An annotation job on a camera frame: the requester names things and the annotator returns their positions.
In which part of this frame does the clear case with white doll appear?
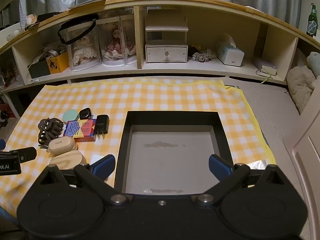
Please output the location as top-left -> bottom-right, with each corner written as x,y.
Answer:
65,17 -> 101,72

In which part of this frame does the round wooden coaster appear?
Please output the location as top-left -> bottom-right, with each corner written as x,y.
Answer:
49,150 -> 87,168

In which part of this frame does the silver foil packet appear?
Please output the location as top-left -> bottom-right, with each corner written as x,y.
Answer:
249,159 -> 269,170

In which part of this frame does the white cable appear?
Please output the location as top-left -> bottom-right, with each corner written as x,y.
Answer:
26,62 -> 41,83

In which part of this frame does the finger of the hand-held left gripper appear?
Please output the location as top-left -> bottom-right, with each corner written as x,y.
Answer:
9,147 -> 37,164

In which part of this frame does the yellow cardboard box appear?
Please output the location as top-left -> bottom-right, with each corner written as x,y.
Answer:
46,51 -> 70,74

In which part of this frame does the yellow checkered tablecloth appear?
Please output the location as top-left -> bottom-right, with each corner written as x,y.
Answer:
0,79 -> 276,205

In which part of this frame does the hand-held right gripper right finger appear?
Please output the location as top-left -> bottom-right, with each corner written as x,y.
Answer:
191,154 -> 293,205

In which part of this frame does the wooden shelf unit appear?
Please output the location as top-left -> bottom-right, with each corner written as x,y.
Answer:
0,0 -> 320,93

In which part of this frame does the black storage box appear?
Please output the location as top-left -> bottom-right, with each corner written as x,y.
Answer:
114,110 -> 235,196

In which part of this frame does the black cardboard box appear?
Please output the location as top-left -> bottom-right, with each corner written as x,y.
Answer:
27,60 -> 52,79

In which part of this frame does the brown hair claw clip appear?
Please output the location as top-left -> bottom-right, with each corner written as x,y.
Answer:
37,118 -> 64,148

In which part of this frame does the black plug charger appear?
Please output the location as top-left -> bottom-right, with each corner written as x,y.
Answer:
96,114 -> 110,139

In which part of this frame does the beige earbuds case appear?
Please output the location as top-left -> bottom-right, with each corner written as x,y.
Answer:
48,136 -> 76,157

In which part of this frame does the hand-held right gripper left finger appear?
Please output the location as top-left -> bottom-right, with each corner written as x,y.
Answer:
37,154 -> 130,205

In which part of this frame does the black smartwatch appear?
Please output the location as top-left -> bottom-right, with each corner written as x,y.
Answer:
79,107 -> 93,120

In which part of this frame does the black headband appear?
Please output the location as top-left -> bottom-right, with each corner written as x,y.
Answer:
58,13 -> 99,46

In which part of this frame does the green glass bottle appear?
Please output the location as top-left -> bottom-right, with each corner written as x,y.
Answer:
306,3 -> 319,38

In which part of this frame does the pale blue tissue box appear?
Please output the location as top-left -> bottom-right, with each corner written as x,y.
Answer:
216,35 -> 245,67

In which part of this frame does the white mini drawer cabinet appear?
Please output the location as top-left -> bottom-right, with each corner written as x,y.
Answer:
145,9 -> 189,64

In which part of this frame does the mint green round case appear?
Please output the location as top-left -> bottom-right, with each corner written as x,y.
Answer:
62,110 -> 80,123

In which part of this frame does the colourful printed box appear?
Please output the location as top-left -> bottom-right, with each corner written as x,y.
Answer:
62,119 -> 97,142

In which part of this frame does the white door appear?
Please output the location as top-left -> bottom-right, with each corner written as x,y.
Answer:
284,100 -> 320,240

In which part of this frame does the cream plush toy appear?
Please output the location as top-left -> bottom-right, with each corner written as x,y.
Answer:
286,65 -> 317,114

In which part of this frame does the clear case with pink doll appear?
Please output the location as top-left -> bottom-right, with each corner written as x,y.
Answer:
96,15 -> 138,67

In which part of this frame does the grey scrunchie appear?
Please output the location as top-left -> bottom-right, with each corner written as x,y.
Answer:
192,51 -> 217,63

